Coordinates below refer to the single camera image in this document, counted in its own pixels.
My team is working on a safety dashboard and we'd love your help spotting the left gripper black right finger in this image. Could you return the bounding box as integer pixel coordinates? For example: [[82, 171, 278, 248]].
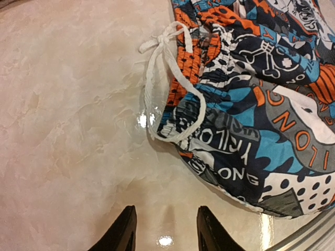
[[197, 206, 245, 251]]

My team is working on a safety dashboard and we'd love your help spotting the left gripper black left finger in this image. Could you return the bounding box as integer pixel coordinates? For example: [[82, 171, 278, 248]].
[[88, 206, 137, 251]]

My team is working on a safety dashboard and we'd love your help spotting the colourful printed clothes pile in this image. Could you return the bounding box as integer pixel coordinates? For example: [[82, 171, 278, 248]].
[[139, 1, 334, 219]]

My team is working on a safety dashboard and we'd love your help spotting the aluminium front rail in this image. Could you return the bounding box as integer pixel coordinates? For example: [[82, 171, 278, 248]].
[[268, 209, 334, 250]]

